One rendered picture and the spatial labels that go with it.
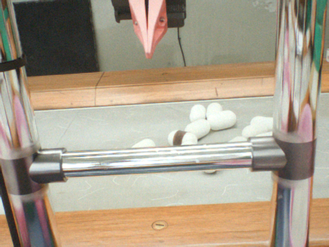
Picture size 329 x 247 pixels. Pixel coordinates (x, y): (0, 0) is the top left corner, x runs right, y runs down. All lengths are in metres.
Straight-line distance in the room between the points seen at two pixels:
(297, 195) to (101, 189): 0.22
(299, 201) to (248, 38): 2.35
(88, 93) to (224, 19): 1.95
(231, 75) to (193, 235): 0.39
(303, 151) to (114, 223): 0.15
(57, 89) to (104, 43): 1.90
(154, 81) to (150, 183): 0.26
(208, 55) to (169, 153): 2.34
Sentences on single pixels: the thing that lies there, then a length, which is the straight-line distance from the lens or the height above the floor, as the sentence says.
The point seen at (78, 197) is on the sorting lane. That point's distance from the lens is 0.40.
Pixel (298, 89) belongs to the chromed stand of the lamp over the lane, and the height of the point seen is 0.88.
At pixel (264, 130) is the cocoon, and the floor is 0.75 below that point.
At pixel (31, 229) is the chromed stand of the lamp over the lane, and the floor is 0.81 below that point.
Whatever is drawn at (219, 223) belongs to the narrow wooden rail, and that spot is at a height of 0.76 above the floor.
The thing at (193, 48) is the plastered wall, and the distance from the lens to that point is 2.53.
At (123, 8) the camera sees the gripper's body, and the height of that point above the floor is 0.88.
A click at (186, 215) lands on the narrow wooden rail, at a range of 0.31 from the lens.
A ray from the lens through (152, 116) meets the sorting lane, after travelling 0.56.
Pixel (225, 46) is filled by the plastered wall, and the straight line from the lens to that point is 2.55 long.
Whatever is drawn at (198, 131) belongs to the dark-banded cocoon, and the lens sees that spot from 0.47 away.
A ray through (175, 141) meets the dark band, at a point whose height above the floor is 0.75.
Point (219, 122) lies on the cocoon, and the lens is 0.50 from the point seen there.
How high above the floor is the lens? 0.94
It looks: 22 degrees down
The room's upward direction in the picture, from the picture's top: 4 degrees counter-clockwise
